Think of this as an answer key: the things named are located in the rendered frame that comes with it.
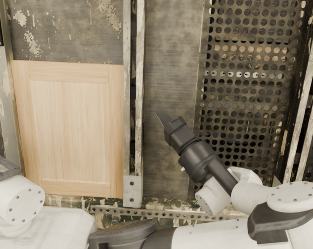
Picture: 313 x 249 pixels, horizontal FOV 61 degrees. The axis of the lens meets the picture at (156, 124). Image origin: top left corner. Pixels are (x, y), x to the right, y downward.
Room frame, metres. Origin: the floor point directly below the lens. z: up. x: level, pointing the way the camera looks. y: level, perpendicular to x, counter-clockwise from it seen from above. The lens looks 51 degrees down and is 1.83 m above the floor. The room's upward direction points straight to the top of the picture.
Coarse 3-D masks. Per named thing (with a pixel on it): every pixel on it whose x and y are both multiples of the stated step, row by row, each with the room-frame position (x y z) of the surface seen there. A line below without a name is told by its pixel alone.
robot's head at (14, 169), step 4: (0, 156) 0.25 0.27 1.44; (0, 160) 0.23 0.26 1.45; (4, 160) 0.23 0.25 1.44; (0, 164) 0.23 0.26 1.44; (4, 164) 0.23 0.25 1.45; (8, 164) 0.22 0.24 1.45; (12, 164) 0.22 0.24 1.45; (8, 168) 0.22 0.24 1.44; (12, 168) 0.21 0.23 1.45; (16, 168) 0.21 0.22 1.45; (20, 168) 0.21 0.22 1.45; (0, 172) 0.20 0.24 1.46; (4, 172) 0.20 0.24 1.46; (8, 172) 0.20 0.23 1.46; (12, 172) 0.20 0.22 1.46; (16, 172) 0.21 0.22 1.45; (20, 172) 0.21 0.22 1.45; (0, 176) 0.19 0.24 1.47; (4, 176) 0.20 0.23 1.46; (8, 176) 0.20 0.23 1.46; (0, 180) 0.19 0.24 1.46
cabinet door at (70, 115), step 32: (32, 64) 0.69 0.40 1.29; (64, 64) 0.68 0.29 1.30; (96, 64) 0.68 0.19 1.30; (32, 96) 0.63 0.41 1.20; (64, 96) 0.63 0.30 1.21; (96, 96) 0.62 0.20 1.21; (32, 128) 0.57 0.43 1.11; (64, 128) 0.57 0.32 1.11; (96, 128) 0.56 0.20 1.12; (32, 160) 0.51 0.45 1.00; (64, 160) 0.50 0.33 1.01; (96, 160) 0.50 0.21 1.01; (64, 192) 0.43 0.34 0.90; (96, 192) 0.43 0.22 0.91
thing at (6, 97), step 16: (0, 0) 0.78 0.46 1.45; (0, 16) 0.75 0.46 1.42; (0, 48) 0.70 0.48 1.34; (0, 64) 0.67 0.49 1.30; (0, 80) 0.65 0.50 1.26; (0, 96) 0.62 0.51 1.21; (0, 112) 0.59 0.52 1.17; (16, 112) 0.60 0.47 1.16; (16, 128) 0.56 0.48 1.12; (16, 144) 0.53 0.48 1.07; (16, 160) 0.49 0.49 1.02
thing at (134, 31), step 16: (128, 0) 0.72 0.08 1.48; (144, 0) 0.72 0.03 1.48; (128, 16) 0.70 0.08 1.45; (144, 16) 0.70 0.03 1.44; (128, 32) 0.68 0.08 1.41; (144, 32) 0.69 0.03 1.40; (128, 48) 0.65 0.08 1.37; (144, 48) 0.67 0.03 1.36; (128, 64) 0.63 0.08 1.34; (144, 64) 0.66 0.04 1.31; (128, 80) 0.60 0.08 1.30; (144, 80) 0.64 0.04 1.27; (128, 96) 0.58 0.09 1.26; (144, 96) 0.62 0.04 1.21; (128, 112) 0.55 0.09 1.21; (128, 128) 0.52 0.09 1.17; (128, 144) 0.49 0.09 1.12; (128, 160) 0.46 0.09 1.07; (128, 176) 0.43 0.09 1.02; (128, 192) 0.40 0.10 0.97
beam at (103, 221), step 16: (144, 208) 0.37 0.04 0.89; (160, 208) 0.37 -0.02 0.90; (176, 208) 0.37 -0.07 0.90; (192, 208) 0.37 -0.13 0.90; (224, 208) 0.37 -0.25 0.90; (96, 224) 0.34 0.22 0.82; (112, 224) 0.34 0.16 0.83; (160, 224) 0.33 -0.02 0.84; (176, 224) 0.33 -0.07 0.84; (192, 224) 0.33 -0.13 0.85
